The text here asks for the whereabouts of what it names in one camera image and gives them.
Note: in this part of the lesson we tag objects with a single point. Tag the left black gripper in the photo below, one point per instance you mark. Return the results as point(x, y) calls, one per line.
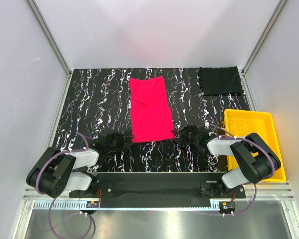
point(120, 140)

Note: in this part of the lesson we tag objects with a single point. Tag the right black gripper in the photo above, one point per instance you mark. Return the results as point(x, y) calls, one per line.
point(186, 134)

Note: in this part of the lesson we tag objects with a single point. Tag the pink t shirt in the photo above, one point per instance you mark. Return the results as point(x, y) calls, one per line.
point(151, 115)

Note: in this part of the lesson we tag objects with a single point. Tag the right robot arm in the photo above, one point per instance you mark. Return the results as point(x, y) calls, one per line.
point(256, 161)

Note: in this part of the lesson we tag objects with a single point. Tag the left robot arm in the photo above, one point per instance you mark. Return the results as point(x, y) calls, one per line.
point(57, 171)

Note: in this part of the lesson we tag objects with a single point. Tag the yellow plastic bin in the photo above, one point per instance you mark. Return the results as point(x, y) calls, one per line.
point(241, 123)

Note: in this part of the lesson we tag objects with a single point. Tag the folded black t shirt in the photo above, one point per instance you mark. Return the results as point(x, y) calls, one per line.
point(220, 81)

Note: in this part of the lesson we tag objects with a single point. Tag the left connector block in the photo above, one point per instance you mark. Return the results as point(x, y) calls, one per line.
point(93, 203)

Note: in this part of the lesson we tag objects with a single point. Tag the connector block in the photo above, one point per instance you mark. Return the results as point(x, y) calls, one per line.
point(231, 206)
point(93, 203)

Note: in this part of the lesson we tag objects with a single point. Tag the right connector block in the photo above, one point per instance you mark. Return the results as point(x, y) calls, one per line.
point(231, 206)

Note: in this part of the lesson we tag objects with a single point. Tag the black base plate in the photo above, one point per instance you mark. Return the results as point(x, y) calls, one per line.
point(144, 185)

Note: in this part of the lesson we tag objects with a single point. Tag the slotted cable duct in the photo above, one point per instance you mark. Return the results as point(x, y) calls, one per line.
point(136, 204)

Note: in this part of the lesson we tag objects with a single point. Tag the left aluminium frame post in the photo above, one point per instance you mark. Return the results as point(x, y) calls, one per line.
point(48, 35)

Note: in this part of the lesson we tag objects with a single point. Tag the aluminium frame post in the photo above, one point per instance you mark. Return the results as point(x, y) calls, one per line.
point(48, 35)
point(264, 35)

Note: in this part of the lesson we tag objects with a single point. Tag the right aluminium frame post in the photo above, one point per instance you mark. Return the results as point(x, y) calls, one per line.
point(264, 35)

